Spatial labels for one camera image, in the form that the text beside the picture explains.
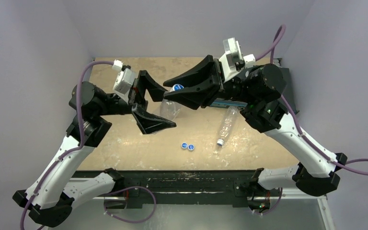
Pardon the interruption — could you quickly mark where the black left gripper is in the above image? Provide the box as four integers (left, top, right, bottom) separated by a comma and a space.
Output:
95, 70, 176, 131

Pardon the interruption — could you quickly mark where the clear bottle white cap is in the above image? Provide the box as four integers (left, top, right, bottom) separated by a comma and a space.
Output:
151, 84, 184, 121

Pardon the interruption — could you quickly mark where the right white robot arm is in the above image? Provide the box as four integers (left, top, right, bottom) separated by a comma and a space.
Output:
163, 55, 347, 196

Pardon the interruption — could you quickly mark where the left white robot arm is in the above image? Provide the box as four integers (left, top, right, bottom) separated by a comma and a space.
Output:
12, 69, 176, 227

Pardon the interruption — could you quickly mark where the clear bottle blue cap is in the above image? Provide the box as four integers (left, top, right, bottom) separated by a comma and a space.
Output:
216, 106, 239, 147

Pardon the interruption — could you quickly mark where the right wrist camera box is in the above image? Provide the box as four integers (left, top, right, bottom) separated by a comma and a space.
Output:
218, 37, 256, 83

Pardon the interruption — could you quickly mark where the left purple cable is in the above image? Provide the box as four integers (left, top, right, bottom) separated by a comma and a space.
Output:
19, 60, 116, 230

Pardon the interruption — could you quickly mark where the dark network switch box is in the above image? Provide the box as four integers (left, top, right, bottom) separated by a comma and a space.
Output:
211, 65, 299, 115

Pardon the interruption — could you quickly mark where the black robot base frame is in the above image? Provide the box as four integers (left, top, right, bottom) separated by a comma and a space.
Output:
104, 169, 280, 209

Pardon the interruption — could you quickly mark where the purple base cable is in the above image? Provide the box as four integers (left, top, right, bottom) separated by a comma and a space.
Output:
103, 185, 157, 223

